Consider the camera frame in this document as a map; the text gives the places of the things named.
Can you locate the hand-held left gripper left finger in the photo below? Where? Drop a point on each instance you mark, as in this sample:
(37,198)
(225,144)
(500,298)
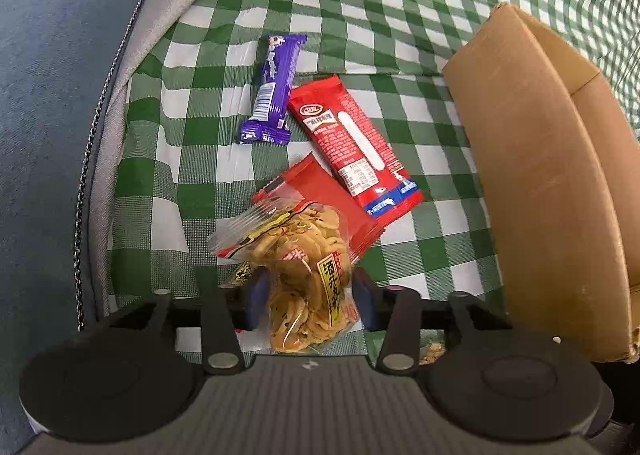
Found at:
(255,302)

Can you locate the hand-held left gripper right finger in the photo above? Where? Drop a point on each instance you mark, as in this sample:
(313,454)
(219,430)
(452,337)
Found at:
(365,305)

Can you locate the clear bag of yellow crisps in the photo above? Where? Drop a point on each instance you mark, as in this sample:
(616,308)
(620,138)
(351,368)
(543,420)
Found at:
(300,255)

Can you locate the plain red snack packet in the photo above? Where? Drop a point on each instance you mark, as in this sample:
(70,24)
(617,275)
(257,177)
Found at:
(320,185)

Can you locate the red white-striped wafer packet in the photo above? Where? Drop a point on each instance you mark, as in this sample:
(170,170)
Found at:
(350,145)

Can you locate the cardboard box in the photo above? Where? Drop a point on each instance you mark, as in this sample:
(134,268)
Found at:
(550,185)

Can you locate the purple chocolate bar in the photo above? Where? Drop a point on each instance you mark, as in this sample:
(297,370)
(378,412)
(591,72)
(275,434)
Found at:
(275,80)

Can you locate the blue sofa cushion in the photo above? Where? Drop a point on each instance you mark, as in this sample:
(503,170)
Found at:
(45,85)

